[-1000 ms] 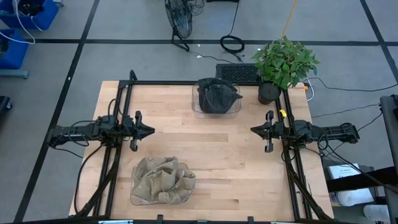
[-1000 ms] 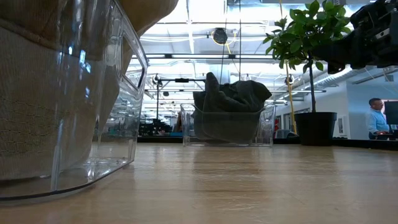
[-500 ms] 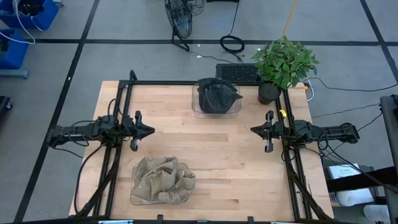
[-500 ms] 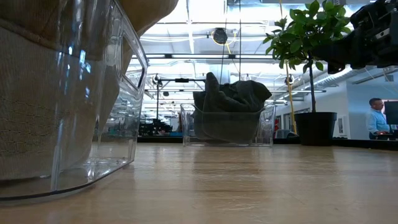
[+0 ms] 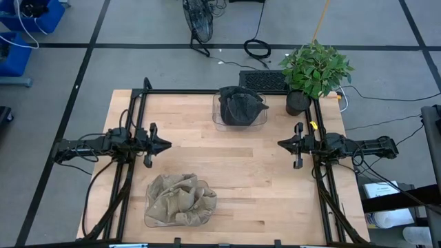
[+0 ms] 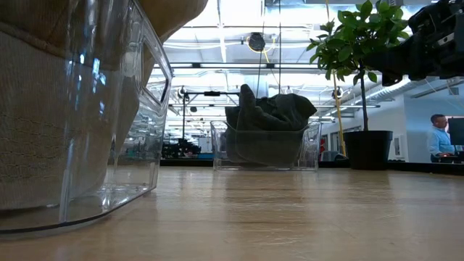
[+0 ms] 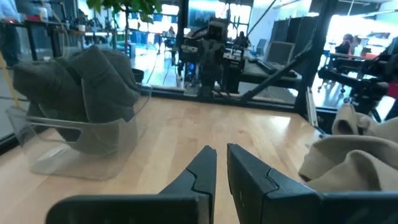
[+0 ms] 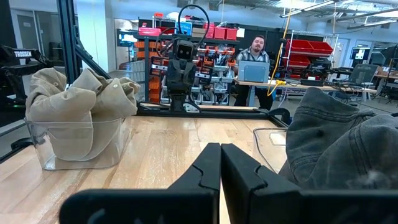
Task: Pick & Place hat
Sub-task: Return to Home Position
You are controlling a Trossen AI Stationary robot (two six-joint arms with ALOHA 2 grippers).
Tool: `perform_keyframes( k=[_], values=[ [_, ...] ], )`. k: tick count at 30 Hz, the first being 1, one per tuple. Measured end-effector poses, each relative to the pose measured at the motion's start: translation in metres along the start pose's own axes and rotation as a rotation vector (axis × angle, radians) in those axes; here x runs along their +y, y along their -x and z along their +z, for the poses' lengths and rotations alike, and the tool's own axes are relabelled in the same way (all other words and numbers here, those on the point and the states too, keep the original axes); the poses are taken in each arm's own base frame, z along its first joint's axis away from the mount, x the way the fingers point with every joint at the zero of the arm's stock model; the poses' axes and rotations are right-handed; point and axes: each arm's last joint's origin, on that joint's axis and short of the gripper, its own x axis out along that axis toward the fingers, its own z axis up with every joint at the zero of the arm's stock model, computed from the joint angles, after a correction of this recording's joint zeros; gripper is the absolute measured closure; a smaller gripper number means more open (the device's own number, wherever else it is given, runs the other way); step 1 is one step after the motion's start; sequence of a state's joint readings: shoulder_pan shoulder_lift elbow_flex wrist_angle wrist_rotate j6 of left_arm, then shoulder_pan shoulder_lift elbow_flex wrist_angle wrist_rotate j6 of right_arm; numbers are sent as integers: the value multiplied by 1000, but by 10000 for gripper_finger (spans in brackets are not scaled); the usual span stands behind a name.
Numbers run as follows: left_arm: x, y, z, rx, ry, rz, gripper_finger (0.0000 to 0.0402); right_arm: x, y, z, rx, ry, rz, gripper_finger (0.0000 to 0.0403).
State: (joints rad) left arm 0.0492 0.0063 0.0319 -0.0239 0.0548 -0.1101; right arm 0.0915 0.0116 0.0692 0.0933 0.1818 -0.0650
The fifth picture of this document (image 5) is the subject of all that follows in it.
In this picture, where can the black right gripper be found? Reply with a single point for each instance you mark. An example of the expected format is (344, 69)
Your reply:
(303, 143)

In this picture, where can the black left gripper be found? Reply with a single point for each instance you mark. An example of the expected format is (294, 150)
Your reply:
(146, 141)

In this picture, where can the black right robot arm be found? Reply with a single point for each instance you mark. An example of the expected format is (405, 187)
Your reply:
(358, 146)

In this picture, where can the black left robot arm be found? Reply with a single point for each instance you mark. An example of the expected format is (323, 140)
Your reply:
(93, 144)

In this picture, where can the yellow tag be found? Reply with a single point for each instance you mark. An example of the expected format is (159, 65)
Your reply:
(314, 125)

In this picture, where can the black plant pot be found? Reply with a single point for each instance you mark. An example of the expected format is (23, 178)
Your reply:
(297, 103)

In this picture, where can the clear plastic bin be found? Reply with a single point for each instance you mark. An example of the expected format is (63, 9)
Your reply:
(153, 224)
(217, 125)

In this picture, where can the green leafy plant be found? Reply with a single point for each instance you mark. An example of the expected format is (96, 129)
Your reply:
(315, 70)

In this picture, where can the white paper box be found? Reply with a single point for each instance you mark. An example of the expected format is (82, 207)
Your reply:
(382, 191)

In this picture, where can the black shelf beam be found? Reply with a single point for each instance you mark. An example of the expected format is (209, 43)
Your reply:
(396, 201)

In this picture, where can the black floor fan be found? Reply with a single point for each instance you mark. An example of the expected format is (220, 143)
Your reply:
(200, 20)

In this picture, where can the black side cart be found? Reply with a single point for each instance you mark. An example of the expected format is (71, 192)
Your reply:
(432, 137)

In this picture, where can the grey cart base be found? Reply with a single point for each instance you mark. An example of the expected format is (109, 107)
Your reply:
(15, 82)

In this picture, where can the blue storage bin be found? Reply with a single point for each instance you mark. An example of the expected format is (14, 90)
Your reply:
(17, 60)
(48, 19)

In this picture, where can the black metal table frame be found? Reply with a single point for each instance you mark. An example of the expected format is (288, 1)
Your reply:
(179, 91)

